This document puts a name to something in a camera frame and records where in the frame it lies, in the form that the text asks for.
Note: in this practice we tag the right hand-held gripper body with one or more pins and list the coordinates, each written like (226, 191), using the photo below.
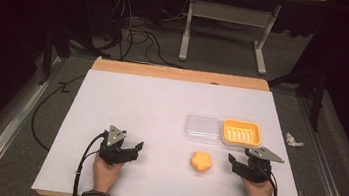
(256, 167)

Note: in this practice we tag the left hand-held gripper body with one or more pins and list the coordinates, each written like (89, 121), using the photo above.
(112, 147)

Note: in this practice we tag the yellow soap dish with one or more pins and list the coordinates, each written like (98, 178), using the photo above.
(242, 133)

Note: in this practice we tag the orange flower-shaped soap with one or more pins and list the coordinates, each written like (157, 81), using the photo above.
(202, 161)

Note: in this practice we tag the clear plastic lid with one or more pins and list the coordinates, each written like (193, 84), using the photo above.
(202, 129)

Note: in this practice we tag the person's left hand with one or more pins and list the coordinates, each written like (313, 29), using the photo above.
(105, 174)

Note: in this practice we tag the crumpled white paper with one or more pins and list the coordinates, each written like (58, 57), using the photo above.
(293, 140)

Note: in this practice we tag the white table mat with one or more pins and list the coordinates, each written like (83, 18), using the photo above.
(166, 117)

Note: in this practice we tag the black tripod stand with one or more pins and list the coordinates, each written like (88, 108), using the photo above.
(53, 46)
(311, 84)

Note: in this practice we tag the white metal desk frame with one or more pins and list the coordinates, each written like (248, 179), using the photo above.
(229, 17)

